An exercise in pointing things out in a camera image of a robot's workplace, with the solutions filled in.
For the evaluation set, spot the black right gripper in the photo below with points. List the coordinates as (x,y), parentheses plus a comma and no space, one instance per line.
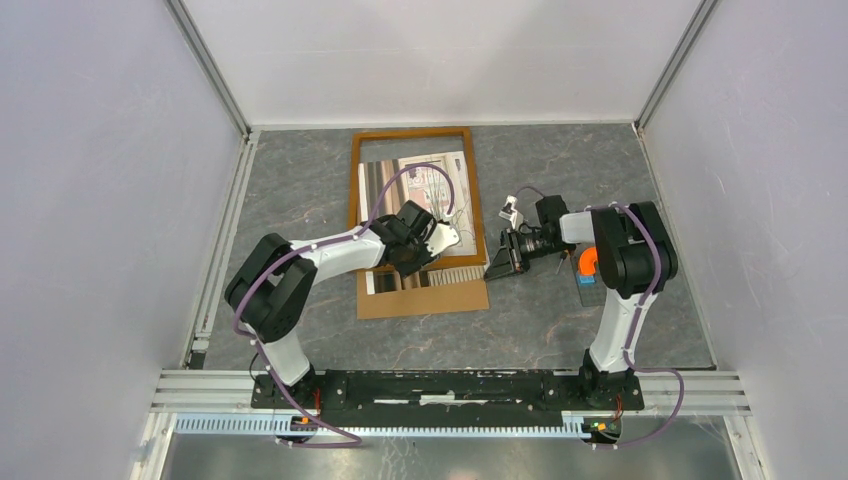
(500,266)

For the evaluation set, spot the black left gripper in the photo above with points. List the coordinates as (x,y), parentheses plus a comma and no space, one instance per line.
(404,269)

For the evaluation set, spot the brown cardboard backing board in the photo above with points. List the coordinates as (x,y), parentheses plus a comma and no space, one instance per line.
(384,294)

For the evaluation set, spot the printed plant window photo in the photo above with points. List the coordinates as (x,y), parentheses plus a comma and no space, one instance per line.
(448,197)

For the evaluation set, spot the wooden picture frame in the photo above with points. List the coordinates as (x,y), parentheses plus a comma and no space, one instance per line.
(427,140)

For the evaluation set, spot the orange handled screwdriver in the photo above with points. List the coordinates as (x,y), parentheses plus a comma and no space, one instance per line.
(562,257)

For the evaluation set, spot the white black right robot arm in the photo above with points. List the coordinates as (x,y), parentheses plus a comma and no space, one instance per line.
(635,258)

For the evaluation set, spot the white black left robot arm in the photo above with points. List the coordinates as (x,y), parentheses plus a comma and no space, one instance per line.
(269,291)

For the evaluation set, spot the blue toy brick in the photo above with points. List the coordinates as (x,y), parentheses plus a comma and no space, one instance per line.
(585,280)

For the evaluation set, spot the orange curved brick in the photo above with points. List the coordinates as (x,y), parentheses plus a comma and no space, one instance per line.
(587,262)

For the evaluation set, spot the grey studded baseplate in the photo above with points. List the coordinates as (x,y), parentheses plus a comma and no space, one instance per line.
(593,295)

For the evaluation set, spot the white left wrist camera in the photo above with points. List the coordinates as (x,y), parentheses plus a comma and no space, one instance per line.
(442,237)

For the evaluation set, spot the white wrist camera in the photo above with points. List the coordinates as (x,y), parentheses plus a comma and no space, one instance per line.
(442,237)
(510,213)

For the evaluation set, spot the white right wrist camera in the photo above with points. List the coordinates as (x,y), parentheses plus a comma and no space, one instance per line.
(510,213)

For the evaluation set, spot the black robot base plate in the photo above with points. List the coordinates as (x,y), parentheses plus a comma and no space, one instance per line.
(454,398)

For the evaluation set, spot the aluminium rail frame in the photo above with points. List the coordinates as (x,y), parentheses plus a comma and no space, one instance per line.
(696,423)

